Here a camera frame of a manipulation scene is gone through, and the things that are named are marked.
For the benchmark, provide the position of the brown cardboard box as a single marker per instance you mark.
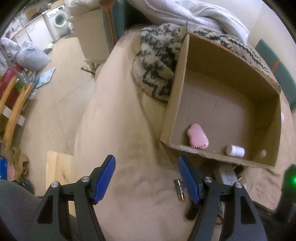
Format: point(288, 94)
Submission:
point(233, 102)

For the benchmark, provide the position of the white power adapter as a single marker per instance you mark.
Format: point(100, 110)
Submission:
point(225, 175)

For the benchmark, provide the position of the black gold AA battery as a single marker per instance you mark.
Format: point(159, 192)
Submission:
point(179, 188)

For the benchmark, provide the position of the white quilt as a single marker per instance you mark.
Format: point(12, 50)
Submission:
point(197, 14)

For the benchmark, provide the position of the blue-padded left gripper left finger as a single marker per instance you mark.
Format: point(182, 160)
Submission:
point(52, 218)

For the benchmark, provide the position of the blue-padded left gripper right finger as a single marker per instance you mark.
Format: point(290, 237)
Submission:
point(241, 220)

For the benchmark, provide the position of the patterned fluffy blanket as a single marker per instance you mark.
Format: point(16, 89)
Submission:
point(154, 65)

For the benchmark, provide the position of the bathroom scale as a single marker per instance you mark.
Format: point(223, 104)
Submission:
point(46, 77)

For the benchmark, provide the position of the white pill bottle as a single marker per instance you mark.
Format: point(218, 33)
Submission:
point(235, 151)

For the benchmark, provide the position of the white cabinet counter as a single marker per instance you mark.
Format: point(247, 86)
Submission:
point(35, 31)

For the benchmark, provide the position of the beige bedside cabinet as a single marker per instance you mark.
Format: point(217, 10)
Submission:
point(95, 34)

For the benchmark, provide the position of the green cushion with orange stripe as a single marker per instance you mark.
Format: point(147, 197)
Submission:
point(279, 70)

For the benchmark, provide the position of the pink heart-shaped massager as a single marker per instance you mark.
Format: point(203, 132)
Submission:
point(197, 137)

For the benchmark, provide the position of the white washing machine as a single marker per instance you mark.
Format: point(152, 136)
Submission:
point(56, 22)

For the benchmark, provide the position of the wooden chair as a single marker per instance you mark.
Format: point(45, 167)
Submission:
point(15, 113)

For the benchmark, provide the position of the grey plastic bag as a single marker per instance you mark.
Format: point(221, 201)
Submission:
point(31, 57)

